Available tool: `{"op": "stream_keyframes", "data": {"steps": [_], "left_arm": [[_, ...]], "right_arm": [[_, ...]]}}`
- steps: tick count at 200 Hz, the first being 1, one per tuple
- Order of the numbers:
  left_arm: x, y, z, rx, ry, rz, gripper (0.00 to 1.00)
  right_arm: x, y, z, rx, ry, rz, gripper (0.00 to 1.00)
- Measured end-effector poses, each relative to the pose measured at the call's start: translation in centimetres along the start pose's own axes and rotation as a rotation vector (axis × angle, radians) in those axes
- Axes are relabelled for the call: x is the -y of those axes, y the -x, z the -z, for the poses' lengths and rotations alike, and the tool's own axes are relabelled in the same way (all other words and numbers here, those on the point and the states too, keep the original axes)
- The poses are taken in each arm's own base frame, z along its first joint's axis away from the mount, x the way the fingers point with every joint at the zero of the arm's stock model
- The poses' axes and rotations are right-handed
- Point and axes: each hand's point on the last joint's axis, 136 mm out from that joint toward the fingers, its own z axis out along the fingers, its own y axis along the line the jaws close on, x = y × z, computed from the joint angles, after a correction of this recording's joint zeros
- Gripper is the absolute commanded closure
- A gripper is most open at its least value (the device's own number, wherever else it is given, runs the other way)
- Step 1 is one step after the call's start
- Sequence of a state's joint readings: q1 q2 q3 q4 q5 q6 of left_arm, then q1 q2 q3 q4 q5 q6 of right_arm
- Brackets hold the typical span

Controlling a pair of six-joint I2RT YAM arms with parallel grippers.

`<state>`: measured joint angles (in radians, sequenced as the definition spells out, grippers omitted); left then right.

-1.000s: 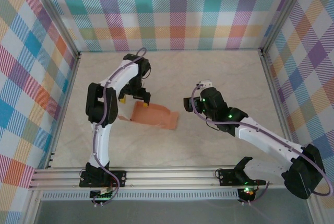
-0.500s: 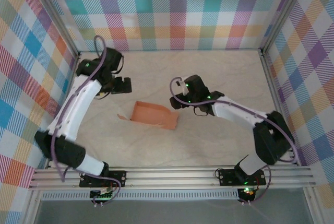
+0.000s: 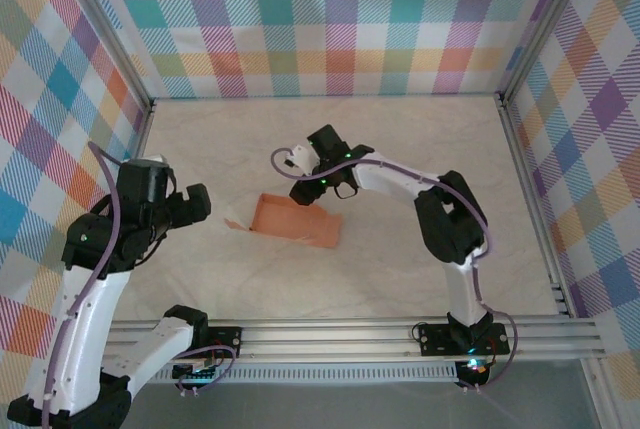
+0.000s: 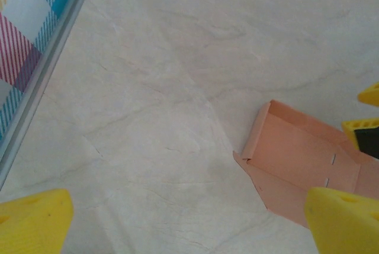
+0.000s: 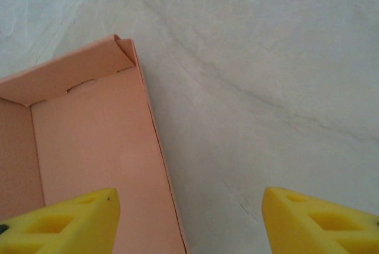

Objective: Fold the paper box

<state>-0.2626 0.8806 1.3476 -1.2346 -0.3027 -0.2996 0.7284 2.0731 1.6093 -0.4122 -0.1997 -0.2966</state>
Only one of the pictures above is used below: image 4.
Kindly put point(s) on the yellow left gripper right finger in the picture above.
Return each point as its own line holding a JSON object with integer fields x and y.
{"x": 346, "y": 224}

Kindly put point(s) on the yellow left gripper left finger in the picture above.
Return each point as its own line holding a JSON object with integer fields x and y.
{"x": 32, "y": 224}

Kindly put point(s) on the aluminium table edge rail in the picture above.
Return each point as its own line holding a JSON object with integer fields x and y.
{"x": 47, "y": 69}

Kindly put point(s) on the salmon pink paper box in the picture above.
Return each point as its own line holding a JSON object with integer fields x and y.
{"x": 290, "y": 153}

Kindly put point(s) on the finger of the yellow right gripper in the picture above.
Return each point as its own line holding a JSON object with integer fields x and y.
{"x": 371, "y": 95}
{"x": 367, "y": 138}

